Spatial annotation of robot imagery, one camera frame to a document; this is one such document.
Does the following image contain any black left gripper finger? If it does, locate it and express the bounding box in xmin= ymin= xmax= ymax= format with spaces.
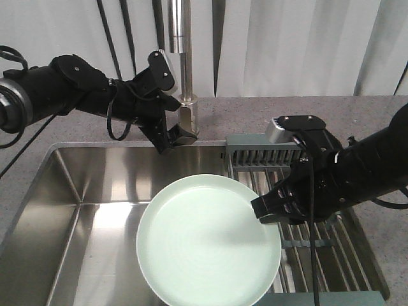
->
xmin=159 ymin=91 xmax=181 ymax=112
xmin=168 ymin=124 xmax=197 ymax=147

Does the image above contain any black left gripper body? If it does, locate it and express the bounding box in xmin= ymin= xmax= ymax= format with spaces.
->
xmin=108 ymin=71 xmax=169 ymax=154

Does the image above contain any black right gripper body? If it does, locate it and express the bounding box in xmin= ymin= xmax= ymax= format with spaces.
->
xmin=271 ymin=156 xmax=347 ymax=224

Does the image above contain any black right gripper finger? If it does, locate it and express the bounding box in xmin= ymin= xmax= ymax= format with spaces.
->
xmin=259 ymin=214 xmax=296 ymax=225
xmin=251 ymin=192 xmax=281 ymax=219

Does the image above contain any light green round plate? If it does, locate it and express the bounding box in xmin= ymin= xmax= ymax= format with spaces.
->
xmin=136 ymin=174 xmax=281 ymax=305

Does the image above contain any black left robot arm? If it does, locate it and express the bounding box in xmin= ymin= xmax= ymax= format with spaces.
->
xmin=1 ymin=45 xmax=197 ymax=154

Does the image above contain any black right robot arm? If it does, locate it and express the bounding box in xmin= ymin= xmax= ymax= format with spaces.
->
xmin=251 ymin=106 xmax=407 ymax=224

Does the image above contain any green metal dish rack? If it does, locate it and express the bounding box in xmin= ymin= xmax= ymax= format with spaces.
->
xmin=226 ymin=134 xmax=390 ymax=305

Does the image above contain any white pleated curtain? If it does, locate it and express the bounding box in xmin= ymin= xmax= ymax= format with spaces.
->
xmin=1 ymin=1 xmax=407 ymax=97

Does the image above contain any chrome kitchen faucet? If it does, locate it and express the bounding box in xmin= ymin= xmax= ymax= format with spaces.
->
xmin=168 ymin=0 xmax=199 ymax=136

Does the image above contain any stainless steel sink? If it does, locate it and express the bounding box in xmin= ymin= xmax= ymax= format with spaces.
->
xmin=0 ymin=142 xmax=391 ymax=306

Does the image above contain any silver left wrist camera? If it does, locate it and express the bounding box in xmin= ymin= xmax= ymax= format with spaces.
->
xmin=148 ymin=49 xmax=175 ymax=91

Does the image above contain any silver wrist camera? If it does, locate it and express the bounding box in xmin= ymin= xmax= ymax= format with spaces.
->
xmin=148 ymin=49 xmax=175 ymax=91
xmin=266 ymin=115 xmax=326 ymax=145

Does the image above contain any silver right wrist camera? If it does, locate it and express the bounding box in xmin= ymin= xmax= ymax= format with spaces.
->
xmin=266 ymin=115 xmax=326 ymax=145

